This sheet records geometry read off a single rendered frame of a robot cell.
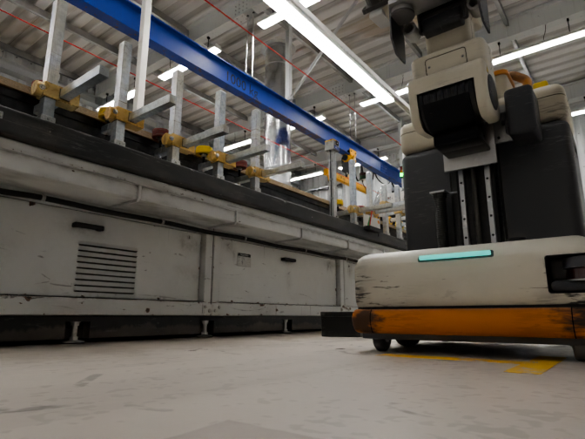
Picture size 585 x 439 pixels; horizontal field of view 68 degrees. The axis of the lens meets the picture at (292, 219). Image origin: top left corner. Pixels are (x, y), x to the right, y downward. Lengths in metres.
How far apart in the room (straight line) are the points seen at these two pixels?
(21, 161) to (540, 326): 1.49
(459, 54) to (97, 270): 1.50
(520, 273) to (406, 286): 0.28
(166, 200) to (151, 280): 0.39
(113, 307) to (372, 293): 1.05
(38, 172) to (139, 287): 0.67
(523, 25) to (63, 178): 7.95
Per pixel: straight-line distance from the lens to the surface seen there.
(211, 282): 2.20
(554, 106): 1.60
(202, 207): 1.94
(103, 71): 1.47
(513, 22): 8.82
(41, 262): 1.80
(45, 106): 1.64
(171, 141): 1.86
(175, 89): 1.98
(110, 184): 1.70
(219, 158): 2.02
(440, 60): 1.47
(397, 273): 1.24
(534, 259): 1.15
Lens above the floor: 0.10
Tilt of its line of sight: 13 degrees up
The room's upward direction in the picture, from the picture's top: straight up
